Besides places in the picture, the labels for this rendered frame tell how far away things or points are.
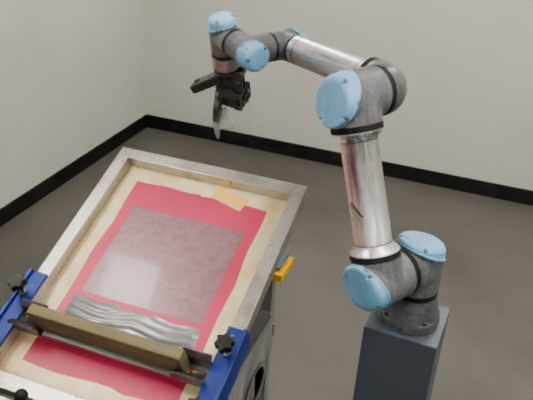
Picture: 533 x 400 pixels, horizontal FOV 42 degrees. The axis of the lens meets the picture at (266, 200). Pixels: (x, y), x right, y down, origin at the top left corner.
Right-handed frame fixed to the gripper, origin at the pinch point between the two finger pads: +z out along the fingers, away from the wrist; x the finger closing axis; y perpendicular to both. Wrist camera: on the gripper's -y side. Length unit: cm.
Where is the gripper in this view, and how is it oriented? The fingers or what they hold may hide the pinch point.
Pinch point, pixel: (225, 123)
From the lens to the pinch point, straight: 205.9
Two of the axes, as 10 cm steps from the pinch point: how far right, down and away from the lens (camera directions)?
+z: 0.5, 7.2, 6.9
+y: 9.4, 2.1, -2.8
